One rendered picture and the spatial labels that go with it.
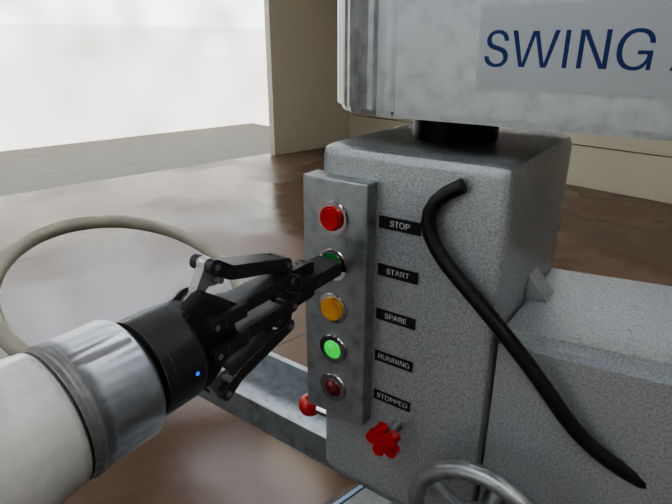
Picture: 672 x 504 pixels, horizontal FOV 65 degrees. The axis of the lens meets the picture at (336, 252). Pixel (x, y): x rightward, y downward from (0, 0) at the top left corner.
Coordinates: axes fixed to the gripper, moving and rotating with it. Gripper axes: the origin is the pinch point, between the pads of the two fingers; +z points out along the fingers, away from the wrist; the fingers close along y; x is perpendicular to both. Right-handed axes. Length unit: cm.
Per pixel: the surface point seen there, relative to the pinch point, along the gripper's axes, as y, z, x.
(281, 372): 32.5, 21.8, -23.6
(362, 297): 3.0, 4.1, 3.7
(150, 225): 18, 33, -72
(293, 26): -44, 630, -511
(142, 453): 142, 63, -142
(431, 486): 19.5, 0.8, 14.2
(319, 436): 30.7, 10.7, -7.1
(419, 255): -2.4, 5.8, 9.0
